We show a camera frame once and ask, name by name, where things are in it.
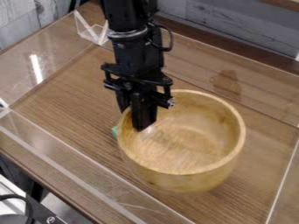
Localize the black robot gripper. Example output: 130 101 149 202
101 24 173 131

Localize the green rectangular block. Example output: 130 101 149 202
112 126 117 139

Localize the light wooden bowl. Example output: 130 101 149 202
116 89 247 193

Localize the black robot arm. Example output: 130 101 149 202
98 0 173 130

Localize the clear acrylic corner bracket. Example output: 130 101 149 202
73 10 108 46

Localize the clear acrylic tray wall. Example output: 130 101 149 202
0 16 299 224

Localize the black cable lower left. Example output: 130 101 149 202
0 193 36 224

